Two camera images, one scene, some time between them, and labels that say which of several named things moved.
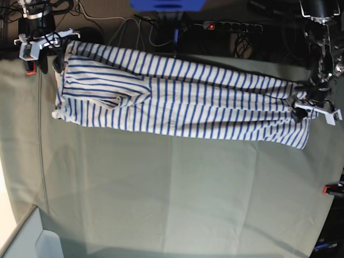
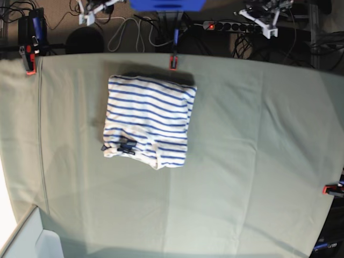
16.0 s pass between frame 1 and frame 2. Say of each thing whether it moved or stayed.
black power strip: stayed
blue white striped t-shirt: moved
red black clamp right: stayed
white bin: stayed
